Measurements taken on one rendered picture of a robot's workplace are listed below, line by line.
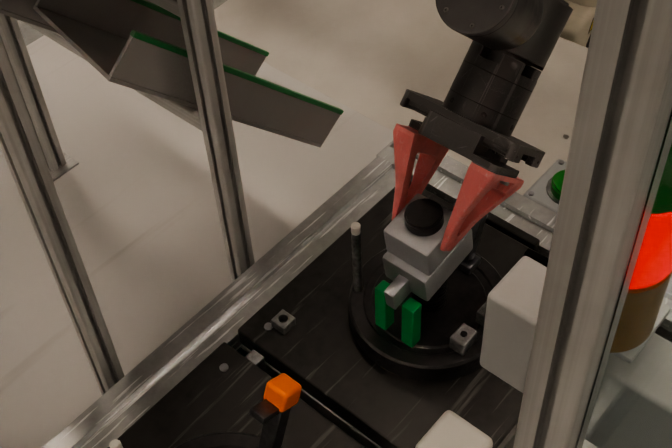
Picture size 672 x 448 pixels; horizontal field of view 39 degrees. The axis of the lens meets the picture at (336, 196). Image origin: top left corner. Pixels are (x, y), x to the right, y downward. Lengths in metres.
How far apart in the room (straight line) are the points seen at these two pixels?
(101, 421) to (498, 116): 0.41
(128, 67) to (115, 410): 0.29
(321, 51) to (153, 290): 0.44
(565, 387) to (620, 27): 0.21
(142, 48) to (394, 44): 0.59
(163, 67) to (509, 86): 0.28
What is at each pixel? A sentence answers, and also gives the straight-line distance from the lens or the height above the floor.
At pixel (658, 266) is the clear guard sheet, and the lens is 0.41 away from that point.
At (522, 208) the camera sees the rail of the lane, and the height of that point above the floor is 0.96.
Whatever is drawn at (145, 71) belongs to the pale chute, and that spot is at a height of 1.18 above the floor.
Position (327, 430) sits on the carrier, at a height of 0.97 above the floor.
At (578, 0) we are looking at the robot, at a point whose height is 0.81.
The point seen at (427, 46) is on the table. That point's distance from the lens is 1.30.
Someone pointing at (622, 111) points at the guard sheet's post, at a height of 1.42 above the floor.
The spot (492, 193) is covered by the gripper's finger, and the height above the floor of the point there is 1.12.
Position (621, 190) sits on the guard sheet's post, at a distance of 0.37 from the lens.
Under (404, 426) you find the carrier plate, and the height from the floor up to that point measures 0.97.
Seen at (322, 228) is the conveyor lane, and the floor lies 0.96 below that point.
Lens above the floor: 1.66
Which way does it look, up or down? 47 degrees down
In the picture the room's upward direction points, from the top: 3 degrees counter-clockwise
